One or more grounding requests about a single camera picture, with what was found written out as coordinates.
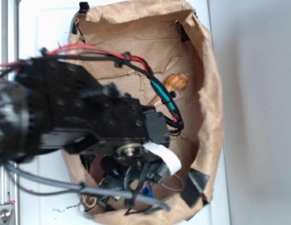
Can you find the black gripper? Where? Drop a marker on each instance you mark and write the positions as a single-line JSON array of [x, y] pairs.
[[132, 174]]

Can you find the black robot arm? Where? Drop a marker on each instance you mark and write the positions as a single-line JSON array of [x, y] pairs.
[[53, 105]]

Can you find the orange spiral seashell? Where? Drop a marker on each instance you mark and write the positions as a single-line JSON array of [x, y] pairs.
[[170, 90]]

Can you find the brown paper bag tray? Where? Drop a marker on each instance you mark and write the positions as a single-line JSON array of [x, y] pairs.
[[168, 35]]

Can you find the white plastic tray board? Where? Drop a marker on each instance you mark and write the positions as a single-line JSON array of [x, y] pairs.
[[46, 23]]

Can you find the aluminium frame rail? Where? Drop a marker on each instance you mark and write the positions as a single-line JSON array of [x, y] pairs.
[[9, 193]]

